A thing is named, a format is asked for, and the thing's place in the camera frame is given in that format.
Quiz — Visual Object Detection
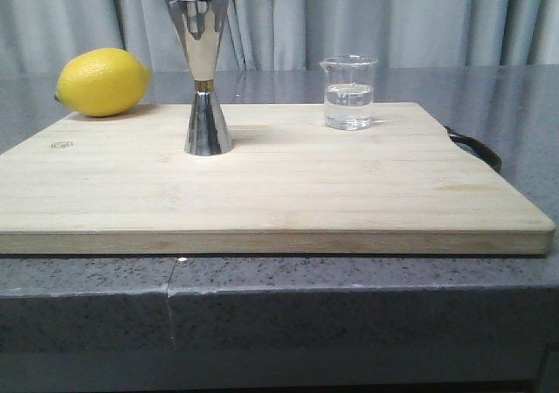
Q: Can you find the small glass beaker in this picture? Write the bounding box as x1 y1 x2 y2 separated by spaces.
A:
320 54 378 131

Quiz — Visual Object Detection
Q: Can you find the steel double jigger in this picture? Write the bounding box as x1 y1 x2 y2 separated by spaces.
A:
166 0 233 156

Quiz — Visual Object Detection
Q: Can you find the wooden cutting board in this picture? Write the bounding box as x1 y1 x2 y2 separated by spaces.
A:
1 103 555 255

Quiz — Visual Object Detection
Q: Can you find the grey curtain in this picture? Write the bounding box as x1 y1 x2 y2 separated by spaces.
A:
1 0 558 76

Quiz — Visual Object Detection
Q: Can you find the yellow lemon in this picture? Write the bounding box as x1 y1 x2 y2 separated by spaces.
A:
55 48 151 117

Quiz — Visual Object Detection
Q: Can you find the black board handle strap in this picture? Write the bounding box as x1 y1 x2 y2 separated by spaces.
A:
444 125 503 171

